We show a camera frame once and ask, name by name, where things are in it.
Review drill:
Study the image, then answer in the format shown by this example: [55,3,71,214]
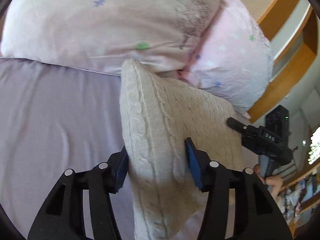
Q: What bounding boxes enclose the beige cable knit sweater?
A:
[120,60,244,239]

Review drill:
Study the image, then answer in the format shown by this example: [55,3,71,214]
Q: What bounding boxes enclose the person's right hand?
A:
[253,164,284,200]

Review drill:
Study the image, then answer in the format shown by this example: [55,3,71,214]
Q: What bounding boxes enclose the pink star pattern pillow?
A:
[178,0,273,118]

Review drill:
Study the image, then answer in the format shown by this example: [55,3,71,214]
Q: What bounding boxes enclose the lilac bed sheet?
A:
[0,57,261,240]

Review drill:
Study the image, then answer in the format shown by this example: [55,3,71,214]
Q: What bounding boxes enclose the pale pink floral pillow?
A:
[1,0,220,75]

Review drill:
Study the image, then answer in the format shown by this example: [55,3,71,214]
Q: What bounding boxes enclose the black camera box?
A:
[265,105,290,146]

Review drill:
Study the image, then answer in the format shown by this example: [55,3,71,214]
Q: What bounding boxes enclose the wooden wall niche frame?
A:
[248,0,319,124]

